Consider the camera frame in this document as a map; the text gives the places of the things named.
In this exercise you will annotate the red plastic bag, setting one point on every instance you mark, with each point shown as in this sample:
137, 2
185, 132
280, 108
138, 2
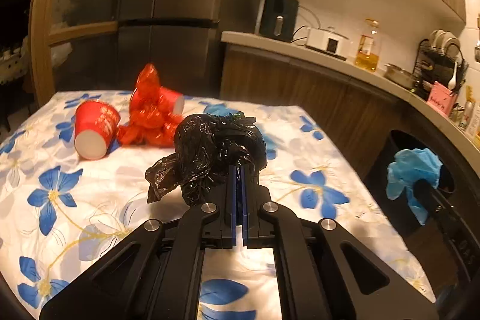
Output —
146, 117

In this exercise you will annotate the black air fryer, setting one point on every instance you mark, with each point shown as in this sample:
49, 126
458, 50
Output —
277, 16

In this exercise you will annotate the white electric cooker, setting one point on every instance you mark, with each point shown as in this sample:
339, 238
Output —
322, 42

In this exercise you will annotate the beer can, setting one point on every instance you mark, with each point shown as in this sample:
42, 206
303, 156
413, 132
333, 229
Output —
465, 119

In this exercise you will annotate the red paper cup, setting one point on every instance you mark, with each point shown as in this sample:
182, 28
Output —
170, 100
93, 125

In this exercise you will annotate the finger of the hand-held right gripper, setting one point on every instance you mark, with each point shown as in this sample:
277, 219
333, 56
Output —
427, 196

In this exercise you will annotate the white spoon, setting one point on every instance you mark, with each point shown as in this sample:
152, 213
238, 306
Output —
452, 80

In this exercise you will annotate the kitchen counter with wooden cabinets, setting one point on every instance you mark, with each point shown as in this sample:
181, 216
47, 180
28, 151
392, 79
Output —
285, 80

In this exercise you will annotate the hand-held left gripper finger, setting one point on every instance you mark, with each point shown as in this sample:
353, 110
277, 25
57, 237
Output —
243, 200
234, 200

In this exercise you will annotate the pink utensil holder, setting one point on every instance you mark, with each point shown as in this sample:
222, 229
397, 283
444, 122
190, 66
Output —
440, 100

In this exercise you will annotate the wooden glass door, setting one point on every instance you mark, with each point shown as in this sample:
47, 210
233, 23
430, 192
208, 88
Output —
90, 27

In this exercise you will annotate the blue plastic bag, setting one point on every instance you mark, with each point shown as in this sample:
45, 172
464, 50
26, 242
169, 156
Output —
408, 170

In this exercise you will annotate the black dish rack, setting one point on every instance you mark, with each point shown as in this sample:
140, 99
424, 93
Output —
423, 69

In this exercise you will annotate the dining table with dotted cloth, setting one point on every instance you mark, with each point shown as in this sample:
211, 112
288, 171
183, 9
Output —
11, 65

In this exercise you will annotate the black trash bin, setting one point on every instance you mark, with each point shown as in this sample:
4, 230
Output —
378, 173

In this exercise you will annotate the cooking oil bottle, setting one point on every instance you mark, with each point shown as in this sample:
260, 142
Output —
366, 54

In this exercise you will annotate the black plastic bag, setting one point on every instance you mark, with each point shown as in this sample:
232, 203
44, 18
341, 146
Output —
210, 151

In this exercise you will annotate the stack of white plates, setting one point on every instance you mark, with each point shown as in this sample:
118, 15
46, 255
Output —
444, 42

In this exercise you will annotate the steel bowl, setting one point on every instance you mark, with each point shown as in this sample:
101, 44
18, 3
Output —
399, 76

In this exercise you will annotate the blue floral tablecloth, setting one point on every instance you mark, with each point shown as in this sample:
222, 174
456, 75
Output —
112, 200

